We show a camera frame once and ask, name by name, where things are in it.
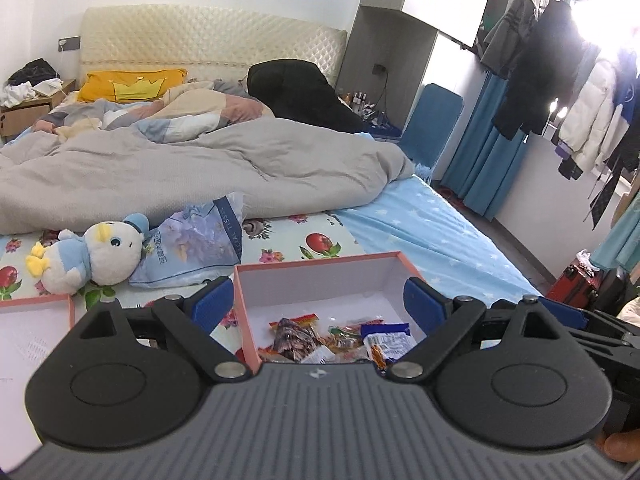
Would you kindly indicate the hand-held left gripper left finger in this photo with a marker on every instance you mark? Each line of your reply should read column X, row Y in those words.
column 215, row 300

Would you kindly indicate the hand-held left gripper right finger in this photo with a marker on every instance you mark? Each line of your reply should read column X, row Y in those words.
column 425, row 300

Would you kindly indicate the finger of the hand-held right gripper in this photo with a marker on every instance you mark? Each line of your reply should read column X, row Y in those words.
column 570, row 317

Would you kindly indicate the brown snack clear packet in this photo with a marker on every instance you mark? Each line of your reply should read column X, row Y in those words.
column 297, row 342

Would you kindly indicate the pink cardboard box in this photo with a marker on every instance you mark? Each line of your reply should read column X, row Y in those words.
column 320, row 285

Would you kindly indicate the person's right hand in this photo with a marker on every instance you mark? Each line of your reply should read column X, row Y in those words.
column 624, row 447

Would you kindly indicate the red suitcase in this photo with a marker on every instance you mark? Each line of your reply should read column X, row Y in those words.
column 575, row 285

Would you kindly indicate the blue star bedsheet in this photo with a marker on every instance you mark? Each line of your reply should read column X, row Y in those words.
column 425, row 230

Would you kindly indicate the fruit print sheet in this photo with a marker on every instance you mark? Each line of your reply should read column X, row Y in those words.
column 290, row 240

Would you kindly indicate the blue white plush toy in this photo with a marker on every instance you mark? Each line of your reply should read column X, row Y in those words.
column 110, row 255

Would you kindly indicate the grey duvet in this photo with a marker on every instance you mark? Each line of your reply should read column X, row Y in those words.
column 225, row 160

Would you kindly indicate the blue curtain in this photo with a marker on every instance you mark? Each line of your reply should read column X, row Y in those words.
column 485, row 160

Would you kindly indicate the blue chair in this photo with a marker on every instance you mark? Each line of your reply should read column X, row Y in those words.
column 430, row 130

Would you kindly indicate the pink box lid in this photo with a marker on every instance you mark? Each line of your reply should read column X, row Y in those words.
column 25, row 340

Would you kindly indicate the patterned quilt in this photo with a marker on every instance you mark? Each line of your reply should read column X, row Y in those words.
column 200, row 105

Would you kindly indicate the white hanging jacket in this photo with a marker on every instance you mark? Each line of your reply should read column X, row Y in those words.
column 595, row 115

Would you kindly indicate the cluster of small bottles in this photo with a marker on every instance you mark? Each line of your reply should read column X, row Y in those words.
column 359, row 102

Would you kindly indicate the black garment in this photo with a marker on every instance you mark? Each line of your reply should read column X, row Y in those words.
column 295, row 90

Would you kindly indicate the black charger plug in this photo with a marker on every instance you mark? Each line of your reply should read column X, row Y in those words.
column 380, row 69

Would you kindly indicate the yellow pillow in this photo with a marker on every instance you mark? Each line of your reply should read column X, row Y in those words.
column 105, row 85

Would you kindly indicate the black hanging coat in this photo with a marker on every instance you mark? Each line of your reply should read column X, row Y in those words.
column 545, row 75

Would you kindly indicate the wooden nightstand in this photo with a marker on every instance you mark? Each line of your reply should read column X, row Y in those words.
column 25, row 117

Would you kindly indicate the cream padded headboard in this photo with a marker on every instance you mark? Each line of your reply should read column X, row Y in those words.
column 200, row 35

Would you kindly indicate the grey wardrobe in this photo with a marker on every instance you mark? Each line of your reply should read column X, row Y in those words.
column 395, row 25

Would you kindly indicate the grey hanging coat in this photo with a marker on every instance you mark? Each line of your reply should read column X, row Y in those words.
column 510, row 35

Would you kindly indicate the white cloth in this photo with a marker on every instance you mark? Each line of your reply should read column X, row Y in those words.
column 20, row 92

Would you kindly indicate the black cloth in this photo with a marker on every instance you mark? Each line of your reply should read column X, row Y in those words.
column 32, row 71

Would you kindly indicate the grey wall socket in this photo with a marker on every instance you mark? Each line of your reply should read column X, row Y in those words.
column 69, row 44

